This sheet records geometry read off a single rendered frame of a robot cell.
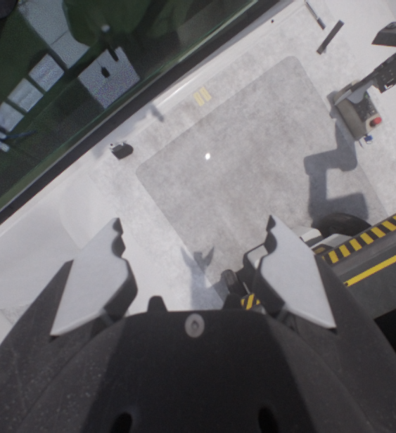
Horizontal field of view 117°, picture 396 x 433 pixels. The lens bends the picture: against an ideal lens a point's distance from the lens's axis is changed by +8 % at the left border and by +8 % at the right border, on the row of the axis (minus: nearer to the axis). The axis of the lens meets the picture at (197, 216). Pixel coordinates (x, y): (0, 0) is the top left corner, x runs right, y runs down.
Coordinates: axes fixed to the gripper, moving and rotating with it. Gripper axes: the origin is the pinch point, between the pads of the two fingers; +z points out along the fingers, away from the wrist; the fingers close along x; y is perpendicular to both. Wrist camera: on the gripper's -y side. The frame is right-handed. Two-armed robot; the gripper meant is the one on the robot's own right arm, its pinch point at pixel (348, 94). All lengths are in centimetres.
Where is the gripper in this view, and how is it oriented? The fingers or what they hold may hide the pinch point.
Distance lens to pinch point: 93.8
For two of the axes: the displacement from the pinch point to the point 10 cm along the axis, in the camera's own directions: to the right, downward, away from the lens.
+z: 0.4, -0.9, 9.9
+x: 8.3, -5.5, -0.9
